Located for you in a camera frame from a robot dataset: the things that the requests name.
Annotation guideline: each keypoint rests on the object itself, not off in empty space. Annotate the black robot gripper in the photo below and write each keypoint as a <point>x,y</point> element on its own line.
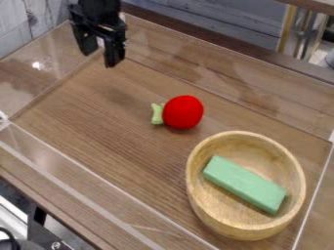
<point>95,8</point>

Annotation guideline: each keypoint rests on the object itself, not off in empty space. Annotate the red plush fruit green stem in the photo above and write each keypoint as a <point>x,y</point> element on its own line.
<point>181,113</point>

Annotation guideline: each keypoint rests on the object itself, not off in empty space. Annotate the green rectangular block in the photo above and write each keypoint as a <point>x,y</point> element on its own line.
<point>244,183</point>

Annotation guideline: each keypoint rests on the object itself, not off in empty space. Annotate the round wooden bowl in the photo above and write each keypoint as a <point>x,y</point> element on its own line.
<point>224,211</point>

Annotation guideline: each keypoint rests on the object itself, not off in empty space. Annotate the clear acrylic corner bracket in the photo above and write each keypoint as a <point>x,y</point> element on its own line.
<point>99,41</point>

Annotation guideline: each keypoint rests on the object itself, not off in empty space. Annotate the gold metal chair frame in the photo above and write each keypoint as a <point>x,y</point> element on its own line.
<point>303,32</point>

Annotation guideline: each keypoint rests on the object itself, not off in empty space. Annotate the clear acrylic tray wall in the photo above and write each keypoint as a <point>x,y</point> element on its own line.
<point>112,219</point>

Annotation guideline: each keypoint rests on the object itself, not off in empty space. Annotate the black table clamp mount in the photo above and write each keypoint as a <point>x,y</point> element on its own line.
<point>22,236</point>

